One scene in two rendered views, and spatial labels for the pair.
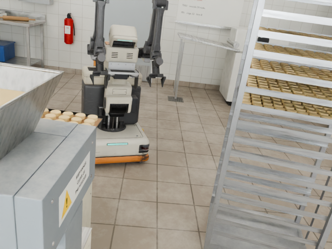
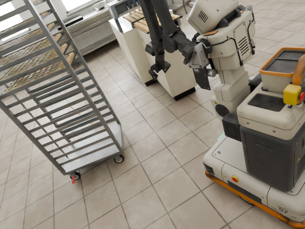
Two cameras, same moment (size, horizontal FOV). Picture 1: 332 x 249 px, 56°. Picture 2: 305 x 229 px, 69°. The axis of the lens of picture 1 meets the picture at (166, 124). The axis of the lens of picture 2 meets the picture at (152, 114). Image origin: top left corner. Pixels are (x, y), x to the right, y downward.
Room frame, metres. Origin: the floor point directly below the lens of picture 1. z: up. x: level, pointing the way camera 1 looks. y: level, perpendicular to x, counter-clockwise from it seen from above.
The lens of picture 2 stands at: (3.64, -0.16, 1.50)
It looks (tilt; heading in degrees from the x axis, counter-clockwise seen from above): 34 degrees down; 175
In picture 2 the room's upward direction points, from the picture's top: 24 degrees counter-clockwise
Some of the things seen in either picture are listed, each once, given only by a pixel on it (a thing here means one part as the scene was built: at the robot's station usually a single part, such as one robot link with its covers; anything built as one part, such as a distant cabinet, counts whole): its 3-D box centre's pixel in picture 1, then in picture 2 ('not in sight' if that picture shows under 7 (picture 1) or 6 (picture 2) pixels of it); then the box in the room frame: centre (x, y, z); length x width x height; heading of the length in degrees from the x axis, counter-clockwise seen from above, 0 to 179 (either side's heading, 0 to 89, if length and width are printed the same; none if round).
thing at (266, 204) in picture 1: (271, 204); (77, 110); (1.48, -0.65, 0.51); 0.64 x 0.03 x 0.03; 81
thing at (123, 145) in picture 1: (110, 137); (268, 158); (2.79, 0.53, 0.16); 0.67 x 0.64 x 0.25; 22
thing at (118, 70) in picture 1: (121, 75); (214, 62); (2.52, 0.42, 0.87); 0.28 x 0.16 x 0.22; 112
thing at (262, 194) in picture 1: (260, 192); (82, 146); (1.87, -0.72, 0.33); 0.64 x 0.03 x 0.03; 81
